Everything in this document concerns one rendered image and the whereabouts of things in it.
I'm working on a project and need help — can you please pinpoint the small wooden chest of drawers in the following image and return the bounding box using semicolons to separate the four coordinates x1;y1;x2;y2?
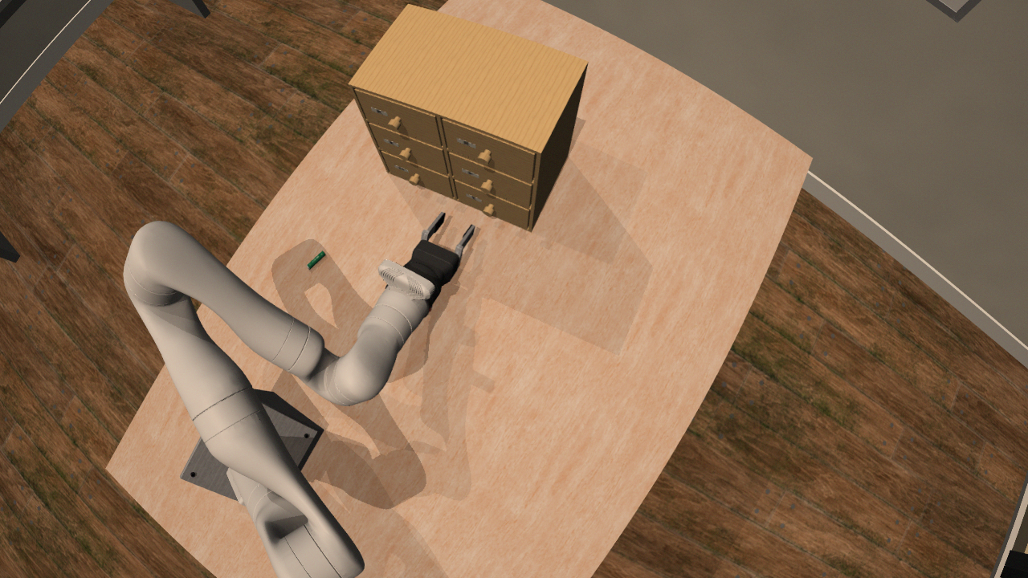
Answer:
348;4;589;233

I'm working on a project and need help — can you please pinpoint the brown wooden drawer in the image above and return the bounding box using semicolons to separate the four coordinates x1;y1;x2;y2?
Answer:
443;118;536;183
449;152;533;208
455;180;531;229
381;151;454;198
355;88;443;147
369;122;448;175

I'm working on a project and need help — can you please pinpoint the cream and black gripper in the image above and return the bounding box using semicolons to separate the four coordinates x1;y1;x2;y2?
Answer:
375;212;475;333

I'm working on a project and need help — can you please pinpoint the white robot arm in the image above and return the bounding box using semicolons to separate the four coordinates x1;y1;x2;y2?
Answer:
123;221;411;578

